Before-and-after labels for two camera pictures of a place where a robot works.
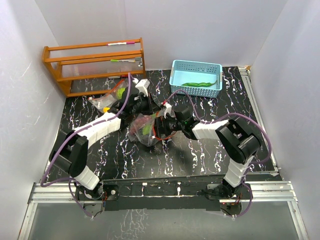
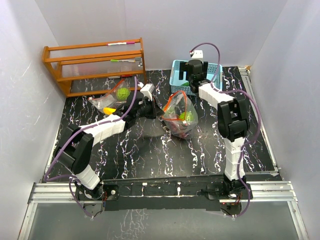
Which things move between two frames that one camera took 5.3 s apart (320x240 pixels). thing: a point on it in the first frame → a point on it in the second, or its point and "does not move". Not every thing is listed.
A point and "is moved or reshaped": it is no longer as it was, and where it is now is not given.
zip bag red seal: x=141 y=128 is moved or reshaped
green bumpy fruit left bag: x=119 y=92 does not move
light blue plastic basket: x=199 y=79 does not move
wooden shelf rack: x=68 y=63 does not move
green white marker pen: x=120 y=60 does not move
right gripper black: x=160 y=127 → x=183 y=67
